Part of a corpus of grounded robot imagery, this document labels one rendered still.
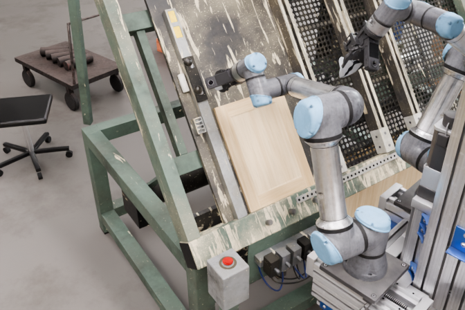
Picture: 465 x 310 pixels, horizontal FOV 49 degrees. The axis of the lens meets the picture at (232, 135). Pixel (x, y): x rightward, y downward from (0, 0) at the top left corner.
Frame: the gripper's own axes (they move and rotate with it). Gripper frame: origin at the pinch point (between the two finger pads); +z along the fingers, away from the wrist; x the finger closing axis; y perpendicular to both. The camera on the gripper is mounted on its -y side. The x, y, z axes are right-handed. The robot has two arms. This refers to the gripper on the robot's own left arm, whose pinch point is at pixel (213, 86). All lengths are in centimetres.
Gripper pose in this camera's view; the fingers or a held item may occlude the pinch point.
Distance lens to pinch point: 212.9
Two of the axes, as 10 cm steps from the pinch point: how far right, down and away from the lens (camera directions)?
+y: 8.3, -3.0, 4.7
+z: -4.4, 1.5, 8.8
